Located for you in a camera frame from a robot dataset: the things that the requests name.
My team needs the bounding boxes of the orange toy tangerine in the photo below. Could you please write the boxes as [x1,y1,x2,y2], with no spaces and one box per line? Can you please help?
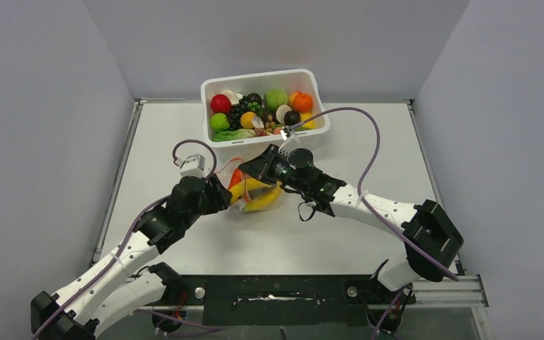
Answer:
[292,92,314,113]

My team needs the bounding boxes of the aluminium table frame rail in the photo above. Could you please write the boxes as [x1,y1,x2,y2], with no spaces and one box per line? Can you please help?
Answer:
[56,98,144,340]

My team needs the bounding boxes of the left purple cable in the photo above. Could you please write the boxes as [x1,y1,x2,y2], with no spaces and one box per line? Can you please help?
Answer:
[33,139,218,340]

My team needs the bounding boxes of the yellow toy banana bunch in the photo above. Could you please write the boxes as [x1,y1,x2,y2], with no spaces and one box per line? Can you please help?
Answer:
[243,186,283,212]

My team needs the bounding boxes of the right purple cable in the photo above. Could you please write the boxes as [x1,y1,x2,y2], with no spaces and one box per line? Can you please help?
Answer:
[281,107,460,283]

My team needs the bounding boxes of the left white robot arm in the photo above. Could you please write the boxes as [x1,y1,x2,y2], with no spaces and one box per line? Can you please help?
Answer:
[30,175,232,339]

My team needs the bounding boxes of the purple cable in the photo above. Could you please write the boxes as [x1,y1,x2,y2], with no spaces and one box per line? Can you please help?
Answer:
[33,139,218,340]
[281,107,460,283]

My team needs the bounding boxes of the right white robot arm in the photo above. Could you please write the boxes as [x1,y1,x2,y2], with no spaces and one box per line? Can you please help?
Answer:
[239,144,463,302]

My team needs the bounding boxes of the yellow toy fruit slice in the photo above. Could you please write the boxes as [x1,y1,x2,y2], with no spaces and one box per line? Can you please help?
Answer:
[300,112,316,130]

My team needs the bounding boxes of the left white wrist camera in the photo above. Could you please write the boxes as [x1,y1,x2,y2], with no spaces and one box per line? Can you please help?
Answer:
[176,154,206,179]

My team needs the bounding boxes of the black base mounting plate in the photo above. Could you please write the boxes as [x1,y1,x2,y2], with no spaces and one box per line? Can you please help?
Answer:
[135,261,419,336]

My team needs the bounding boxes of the dark toy eggplant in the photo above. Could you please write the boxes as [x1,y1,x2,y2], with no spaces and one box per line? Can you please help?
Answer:
[283,110,301,126]

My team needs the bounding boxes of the red toy apple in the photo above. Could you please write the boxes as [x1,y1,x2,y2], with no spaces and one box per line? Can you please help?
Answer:
[210,93,232,114]

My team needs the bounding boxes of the clear orange-zip bag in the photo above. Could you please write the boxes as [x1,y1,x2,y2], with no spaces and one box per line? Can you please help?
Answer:
[215,157,283,213]

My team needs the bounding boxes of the yellow toy lemon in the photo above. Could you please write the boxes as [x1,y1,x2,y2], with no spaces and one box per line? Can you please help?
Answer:
[239,111,258,129]

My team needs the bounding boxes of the toy carrot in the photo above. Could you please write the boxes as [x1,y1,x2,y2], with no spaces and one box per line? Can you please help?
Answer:
[228,168,244,189]

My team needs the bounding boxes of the single yellow toy banana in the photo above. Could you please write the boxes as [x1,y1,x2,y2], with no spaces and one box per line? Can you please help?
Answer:
[229,178,271,205]

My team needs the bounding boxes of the green toy cabbage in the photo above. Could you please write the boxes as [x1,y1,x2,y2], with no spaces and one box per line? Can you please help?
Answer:
[265,89,288,112]

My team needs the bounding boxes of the white plastic food bin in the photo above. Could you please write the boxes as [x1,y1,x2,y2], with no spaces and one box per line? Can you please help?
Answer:
[200,69,332,163]

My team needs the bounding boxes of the green toy leaf vegetable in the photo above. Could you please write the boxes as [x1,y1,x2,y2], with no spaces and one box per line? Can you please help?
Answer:
[212,128,256,142]

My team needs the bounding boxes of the black toy grapes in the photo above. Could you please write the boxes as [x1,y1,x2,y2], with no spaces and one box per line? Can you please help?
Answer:
[229,93,264,130]

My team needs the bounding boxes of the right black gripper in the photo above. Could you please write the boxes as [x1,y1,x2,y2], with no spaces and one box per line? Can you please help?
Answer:
[240,144,308,194]

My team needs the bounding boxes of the white toy mushroom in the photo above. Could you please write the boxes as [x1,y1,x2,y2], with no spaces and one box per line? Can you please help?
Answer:
[251,115,266,130]

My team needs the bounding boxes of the white toy garlic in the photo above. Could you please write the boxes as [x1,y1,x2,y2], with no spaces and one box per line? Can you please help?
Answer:
[221,90,241,106]

